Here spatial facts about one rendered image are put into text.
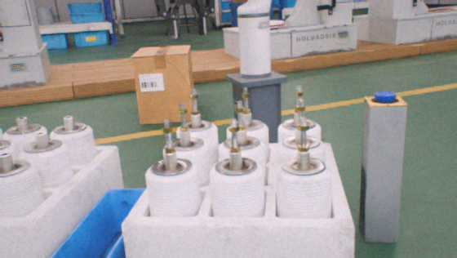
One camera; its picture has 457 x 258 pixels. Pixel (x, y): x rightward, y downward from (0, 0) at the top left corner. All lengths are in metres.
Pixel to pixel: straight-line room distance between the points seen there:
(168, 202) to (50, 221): 0.24
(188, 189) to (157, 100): 1.18
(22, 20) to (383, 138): 2.19
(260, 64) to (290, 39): 1.71
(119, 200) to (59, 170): 0.16
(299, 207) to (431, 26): 2.97
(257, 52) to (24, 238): 0.75
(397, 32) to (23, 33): 2.47
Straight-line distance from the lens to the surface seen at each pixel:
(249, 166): 0.75
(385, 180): 0.96
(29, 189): 0.89
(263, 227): 0.72
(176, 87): 1.88
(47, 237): 0.89
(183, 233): 0.75
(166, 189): 0.75
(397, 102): 0.92
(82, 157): 1.08
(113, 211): 1.07
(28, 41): 2.72
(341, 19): 3.21
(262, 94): 1.24
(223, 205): 0.75
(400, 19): 3.40
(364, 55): 3.18
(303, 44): 3.00
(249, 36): 1.23
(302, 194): 0.73
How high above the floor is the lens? 0.55
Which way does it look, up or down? 18 degrees down
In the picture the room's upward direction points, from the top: 3 degrees counter-clockwise
